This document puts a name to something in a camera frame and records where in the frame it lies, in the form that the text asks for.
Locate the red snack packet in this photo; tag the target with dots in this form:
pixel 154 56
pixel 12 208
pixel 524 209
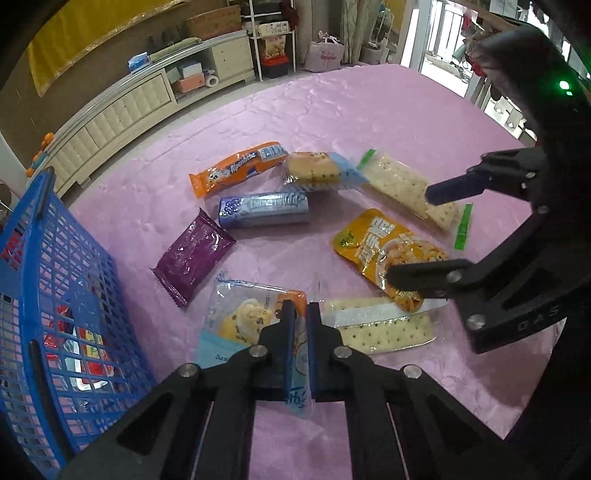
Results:
pixel 85 355

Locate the yellow cloth cover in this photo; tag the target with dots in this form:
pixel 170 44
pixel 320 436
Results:
pixel 83 32

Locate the brown cardboard box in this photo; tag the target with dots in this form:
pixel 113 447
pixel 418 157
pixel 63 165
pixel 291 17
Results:
pixel 214 21

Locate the pale blue cake packet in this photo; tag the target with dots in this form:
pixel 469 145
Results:
pixel 240 314

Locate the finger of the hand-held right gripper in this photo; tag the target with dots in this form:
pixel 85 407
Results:
pixel 415 277
pixel 445 191

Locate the orange-red box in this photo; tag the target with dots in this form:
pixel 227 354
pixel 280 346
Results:
pixel 190 84

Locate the patterned beige curtain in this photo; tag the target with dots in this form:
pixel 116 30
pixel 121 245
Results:
pixel 364 27

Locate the white printed box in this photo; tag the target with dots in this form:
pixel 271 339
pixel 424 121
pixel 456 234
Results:
pixel 271 27

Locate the pink tote bag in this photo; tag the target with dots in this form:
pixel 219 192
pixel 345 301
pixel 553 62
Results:
pixel 324 55

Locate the blue plastic basket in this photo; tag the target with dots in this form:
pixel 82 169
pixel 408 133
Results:
pixel 55 286

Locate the blue tissue box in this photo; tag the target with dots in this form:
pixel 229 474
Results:
pixel 138 63

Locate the purple snack packet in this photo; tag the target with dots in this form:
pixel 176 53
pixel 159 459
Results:
pixel 194 254

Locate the clear cake packet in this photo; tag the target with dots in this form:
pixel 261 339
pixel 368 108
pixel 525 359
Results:
pixel 314 170

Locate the white paper roll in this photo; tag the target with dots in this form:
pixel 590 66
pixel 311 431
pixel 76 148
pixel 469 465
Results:
pixel 211 81

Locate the cream tv cabinet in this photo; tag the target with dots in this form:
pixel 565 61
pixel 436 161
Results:
pixel 129 106

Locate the orange printed box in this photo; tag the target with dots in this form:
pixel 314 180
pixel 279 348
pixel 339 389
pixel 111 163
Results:
pixel 275 48

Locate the orange snack packet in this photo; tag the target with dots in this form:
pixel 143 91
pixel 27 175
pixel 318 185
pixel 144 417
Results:
pixel 235 168

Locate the clear cracker packet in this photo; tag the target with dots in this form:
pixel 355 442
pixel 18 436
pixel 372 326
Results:
pixel 383 330

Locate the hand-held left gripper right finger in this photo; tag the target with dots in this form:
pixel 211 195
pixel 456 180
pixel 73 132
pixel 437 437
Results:
pixel 314 350

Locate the green folded cloth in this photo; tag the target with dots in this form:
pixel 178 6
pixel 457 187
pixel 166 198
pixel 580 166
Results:
pixel 175 48

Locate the black and red toolbox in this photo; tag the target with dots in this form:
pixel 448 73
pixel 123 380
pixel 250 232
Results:
pixel 275 68

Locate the green-ended cracker packet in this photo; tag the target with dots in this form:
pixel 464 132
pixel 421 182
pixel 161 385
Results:
pixel 401 180

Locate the blue and white box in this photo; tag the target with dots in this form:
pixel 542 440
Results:
pixel 190 70

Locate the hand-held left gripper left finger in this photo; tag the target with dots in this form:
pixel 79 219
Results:
pixel 290 350

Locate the white metal shelf rack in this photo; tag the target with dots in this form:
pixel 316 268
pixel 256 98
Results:
pixel 291 41

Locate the yellow snack pouch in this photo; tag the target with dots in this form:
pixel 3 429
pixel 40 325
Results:
pixel 369 244

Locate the blue cylindrical biscuit packet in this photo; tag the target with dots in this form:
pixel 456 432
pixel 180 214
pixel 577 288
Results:
pixel 263 210

